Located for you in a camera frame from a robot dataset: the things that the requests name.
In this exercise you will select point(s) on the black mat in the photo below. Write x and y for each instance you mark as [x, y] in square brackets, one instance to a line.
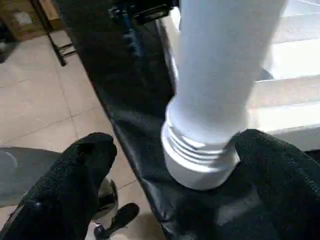
[137, 100]

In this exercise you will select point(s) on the white plastic table leg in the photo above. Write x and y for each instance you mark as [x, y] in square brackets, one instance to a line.
[220, 62]

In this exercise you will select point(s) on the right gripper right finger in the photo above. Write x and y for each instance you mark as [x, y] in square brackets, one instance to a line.
[287, 187]

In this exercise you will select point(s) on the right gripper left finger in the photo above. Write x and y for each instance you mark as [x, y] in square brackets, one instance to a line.
[57, 195]

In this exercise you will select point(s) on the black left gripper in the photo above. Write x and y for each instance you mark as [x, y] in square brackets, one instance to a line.
[140, 10]

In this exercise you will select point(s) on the black thin rod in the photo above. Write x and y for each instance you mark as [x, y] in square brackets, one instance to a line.
[56, 37]

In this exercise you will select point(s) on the white plastic table top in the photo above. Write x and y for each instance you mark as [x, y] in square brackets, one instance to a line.
[287, 112]

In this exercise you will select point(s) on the black chrome caster base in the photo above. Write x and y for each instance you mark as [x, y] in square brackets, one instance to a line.
[122, 216]

